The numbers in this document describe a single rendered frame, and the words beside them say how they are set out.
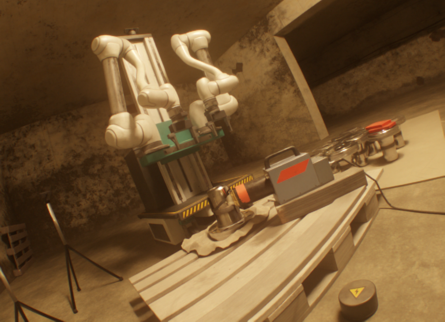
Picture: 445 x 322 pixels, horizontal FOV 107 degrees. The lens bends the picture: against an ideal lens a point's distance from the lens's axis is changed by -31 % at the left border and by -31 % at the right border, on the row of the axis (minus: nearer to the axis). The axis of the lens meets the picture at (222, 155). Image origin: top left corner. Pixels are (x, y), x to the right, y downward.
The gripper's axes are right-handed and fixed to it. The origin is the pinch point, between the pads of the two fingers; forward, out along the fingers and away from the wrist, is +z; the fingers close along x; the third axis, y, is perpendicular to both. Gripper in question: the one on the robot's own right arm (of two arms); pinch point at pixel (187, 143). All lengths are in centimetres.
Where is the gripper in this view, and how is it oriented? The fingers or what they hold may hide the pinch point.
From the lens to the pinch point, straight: 139.7
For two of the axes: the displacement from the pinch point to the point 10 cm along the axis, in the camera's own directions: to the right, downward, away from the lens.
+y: -5.7, 2.3, 7.9
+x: -7.3, 3.1, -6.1
